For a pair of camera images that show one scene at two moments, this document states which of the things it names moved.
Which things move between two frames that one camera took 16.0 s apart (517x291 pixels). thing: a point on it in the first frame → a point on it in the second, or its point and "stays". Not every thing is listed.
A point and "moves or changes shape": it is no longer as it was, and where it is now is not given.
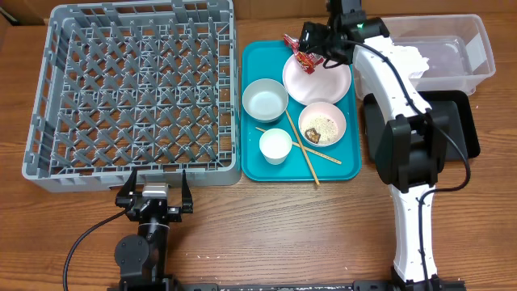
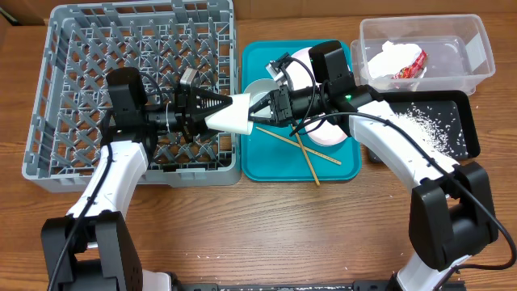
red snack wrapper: (306, 61) → (415, 70)
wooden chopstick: (301, 147) stays
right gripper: (317, 35) → (279, 107)
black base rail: (359, 285) stays
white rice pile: (327, 128) moves or changes shape
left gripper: (175, 213) → (190, 115)
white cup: (275, 145) → (234, 118)
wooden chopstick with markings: (311, 151) stays
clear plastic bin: (456, 46) stays
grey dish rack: (149, 86) stays
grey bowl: (265, 99) stays
